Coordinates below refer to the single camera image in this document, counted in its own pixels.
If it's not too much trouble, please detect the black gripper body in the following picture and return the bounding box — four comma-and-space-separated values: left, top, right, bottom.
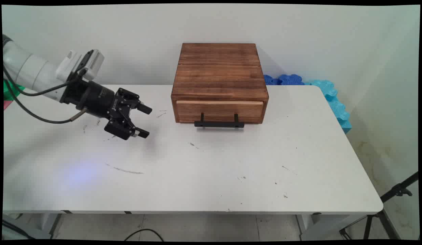
60, 79, 130, 119

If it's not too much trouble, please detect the brown wooden drawer cabinet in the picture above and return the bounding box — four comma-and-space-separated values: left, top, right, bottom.
171, 43, 269, 124

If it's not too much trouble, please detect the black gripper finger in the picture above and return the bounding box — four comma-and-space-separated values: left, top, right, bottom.
104, 115, 150, 141
115, 87, 153, 115

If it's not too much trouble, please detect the green object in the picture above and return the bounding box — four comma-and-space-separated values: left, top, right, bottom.
3, 79, 26, 101

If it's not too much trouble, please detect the black floor cable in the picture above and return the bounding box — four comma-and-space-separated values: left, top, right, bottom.
124, 228, 164, 242

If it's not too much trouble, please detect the wooden drawer with black handle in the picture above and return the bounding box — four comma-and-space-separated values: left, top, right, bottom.
176, 100, 264, 129

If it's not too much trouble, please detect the black cable with metal plug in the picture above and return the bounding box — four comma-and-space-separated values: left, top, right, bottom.
3, 65, 88, 124

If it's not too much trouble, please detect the black camera cable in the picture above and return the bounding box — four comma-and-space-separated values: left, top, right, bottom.
3, 67, 95, 97

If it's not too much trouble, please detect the black tripod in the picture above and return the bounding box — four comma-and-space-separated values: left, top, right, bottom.
339, 171, 419, 241

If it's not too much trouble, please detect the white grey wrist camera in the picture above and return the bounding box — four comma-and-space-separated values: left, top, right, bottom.
56, 49, 105, 82

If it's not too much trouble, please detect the cyan foam mat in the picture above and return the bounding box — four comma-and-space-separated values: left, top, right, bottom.
303, 80, 353, 134

